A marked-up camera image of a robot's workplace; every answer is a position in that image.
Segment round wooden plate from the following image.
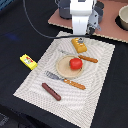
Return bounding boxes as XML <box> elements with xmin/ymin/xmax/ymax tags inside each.
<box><xmin>56</xmin><ymin>55</ymin><xmax>84</xmax><ymax>79</ymax></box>

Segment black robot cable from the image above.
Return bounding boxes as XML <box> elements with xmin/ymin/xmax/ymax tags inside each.
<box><xmin>22</xmin><ymin>0</ymin><xmax>75</xmax><ymax>40</ymax></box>

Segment red toy tomato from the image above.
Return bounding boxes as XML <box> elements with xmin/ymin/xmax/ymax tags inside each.
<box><xmin>69</xmin><ymin>58</ymin><xmax>83</xmax><ymax>70</ymax></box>

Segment orange toy bread loaf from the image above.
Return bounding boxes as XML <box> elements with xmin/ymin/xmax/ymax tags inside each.
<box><xmin>71</xmin><ymin>38</ymin><xmax>87</xmax><ymax>53</ymax></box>

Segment toy knife wooden handle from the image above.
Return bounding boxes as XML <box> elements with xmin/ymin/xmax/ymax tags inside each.
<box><xmin>58</xmin><ymin>49</ymin><xmax>99</xmax><ymax>64</ymax></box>

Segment white woven placemat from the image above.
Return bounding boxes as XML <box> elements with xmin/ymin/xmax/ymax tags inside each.
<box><xmin>13</xmin><ymin>30</ymin><xmax>116</xmax><ymax>128</ymax></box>

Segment toy fork wooden handle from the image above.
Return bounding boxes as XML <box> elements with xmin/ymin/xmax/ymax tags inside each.
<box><xmin>45</xmin><ymin>71</ymin><xmax>86</xmax><ymax>90</ymax></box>

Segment grey toy frying pan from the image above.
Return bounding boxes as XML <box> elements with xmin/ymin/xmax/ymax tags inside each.
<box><xmin>93</xmin><ymin>2</ymin><xmax>104</xmax><ymax>30</ymax></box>

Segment brown toy sausage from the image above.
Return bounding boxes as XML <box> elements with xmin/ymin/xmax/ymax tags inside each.
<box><xmin>42</xmin><ymin>83</ymin><xmax>61</xmax><ymax>101</ymax></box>

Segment beige bowl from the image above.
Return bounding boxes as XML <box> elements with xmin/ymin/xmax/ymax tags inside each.
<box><xmin>119</xmin><ymin>5</ymin><xmax>128</xmax><ymax>30</ymax></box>

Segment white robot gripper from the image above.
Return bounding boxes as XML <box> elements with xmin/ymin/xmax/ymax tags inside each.
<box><xmin>70</xmin><ymin>0</ymin><xmax>97</xmax><ymax>35</ymax></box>

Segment yellow toy butter box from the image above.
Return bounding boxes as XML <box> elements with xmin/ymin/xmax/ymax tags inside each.
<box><xmin>20</xmin><ymin>54</ymin><xmax>37</xmax><ymax>70</ymax></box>

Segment grey toy pot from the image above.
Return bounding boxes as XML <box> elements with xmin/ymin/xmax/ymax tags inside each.
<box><xmin>55</xmin><ymin>0</ymin><xmax>72</xmax><ymax>19</ymax></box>

